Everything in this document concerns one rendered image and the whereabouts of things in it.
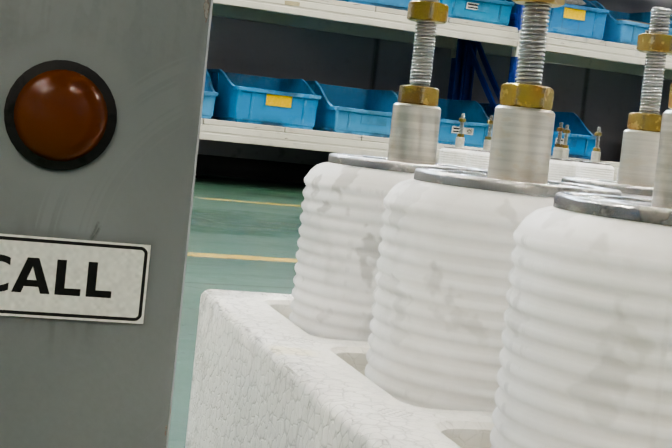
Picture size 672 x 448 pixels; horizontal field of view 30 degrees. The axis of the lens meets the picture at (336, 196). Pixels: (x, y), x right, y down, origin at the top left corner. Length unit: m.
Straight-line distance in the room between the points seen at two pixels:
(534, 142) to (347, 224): 0.11
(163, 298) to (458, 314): 0.13
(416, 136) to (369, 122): 4.68
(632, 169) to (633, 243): 0.30
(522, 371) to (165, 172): 0.11
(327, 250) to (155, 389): 0.23
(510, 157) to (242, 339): 0.15
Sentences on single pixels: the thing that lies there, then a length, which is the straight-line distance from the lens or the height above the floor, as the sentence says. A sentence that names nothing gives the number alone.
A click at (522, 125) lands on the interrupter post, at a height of 0.27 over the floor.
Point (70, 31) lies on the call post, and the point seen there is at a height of 0.28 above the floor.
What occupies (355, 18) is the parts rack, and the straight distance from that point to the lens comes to 5.19.
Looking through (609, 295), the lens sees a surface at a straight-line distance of 0.32.
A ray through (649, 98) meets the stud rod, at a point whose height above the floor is 0.30.
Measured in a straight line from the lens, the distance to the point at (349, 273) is 0.54.
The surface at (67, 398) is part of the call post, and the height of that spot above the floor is 0.19.
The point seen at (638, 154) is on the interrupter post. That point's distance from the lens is 0.61.
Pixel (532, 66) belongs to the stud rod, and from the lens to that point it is 0.46.
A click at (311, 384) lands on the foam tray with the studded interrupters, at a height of 0.18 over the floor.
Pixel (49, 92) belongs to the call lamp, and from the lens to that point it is 0.31.
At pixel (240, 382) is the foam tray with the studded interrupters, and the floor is 0.16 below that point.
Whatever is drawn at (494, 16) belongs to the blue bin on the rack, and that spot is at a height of 0.83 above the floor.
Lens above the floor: 0.27
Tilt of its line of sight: 3 degrees down
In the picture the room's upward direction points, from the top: 6 degrees clockwise
